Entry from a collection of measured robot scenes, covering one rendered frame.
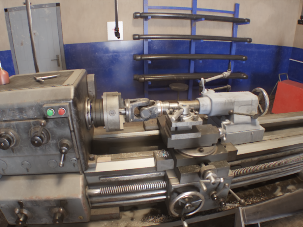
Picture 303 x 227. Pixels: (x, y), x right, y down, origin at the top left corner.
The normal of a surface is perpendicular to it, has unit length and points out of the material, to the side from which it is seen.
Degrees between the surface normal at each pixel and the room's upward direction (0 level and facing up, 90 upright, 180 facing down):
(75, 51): 90
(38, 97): 45
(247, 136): 90
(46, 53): 90
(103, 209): 0
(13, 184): 32
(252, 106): 76
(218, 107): 86
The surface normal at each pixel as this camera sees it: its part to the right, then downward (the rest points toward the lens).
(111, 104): 0.13, -0.29
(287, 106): -0.86, 0.21
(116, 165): 0.10, -0.51
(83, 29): 0.18, 0.40
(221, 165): 0.00, -0.91
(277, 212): -0.97, -0.09
